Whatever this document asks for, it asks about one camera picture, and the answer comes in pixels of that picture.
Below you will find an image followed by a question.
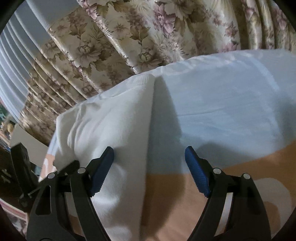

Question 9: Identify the white knit sweater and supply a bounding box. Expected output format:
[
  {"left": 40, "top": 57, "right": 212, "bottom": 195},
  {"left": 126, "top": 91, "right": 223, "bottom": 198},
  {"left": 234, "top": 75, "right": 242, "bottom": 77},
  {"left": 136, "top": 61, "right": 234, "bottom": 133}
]
[{"left": 54, "top": 74, "right": 155, "bottom": 240}]

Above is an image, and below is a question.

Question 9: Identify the white leaning board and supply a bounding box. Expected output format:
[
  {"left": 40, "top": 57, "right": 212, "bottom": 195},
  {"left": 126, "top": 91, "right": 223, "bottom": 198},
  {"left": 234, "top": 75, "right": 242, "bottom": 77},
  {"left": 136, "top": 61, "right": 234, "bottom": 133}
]
[{"left": 10, "top": 124, "right": 48, "bottom": 167}]

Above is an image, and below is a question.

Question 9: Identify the orange blue patterned blanket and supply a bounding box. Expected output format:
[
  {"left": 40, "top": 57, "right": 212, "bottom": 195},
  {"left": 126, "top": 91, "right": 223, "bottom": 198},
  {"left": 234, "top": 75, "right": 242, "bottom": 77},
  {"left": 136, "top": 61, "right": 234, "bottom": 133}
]
[{"left": 42, "top": 50, "right": 295, "bottom": 240}]

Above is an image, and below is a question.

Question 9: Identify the light blue sheer curtain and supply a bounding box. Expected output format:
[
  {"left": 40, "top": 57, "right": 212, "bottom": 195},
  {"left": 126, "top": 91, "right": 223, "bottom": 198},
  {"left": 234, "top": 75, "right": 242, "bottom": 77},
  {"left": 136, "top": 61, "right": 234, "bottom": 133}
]
[{"left": 1, "top": 1, "right": 85, "bottom": 123}]

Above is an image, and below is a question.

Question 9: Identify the floral beige curtain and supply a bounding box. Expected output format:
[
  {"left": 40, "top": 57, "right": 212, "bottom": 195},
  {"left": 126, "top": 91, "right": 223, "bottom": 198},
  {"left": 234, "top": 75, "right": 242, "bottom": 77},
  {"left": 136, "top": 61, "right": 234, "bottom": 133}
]
[{"left": 15, "top": 1, "right": 295, "bottom": 145}]

